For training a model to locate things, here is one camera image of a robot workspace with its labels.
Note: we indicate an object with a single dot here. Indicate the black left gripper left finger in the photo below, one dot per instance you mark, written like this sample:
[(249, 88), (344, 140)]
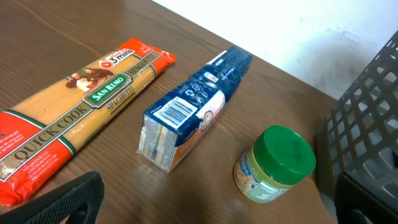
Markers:
[(77, 201)]

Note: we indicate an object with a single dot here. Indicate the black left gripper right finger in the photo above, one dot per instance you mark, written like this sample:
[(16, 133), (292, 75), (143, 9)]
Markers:
[(357, 201)]

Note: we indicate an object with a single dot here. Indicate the blue tissue pack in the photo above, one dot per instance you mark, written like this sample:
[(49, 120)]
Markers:
[(174, 124)]

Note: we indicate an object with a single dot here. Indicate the grey plastic basket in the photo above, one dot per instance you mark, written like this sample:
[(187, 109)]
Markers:
[(359, 134)]

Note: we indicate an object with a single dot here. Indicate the San Remo spaghetti packet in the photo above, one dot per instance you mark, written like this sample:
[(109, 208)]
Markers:
[(41, 133)]

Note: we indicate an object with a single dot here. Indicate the green lid jar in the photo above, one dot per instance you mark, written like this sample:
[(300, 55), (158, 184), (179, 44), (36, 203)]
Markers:
[(277, 161)]

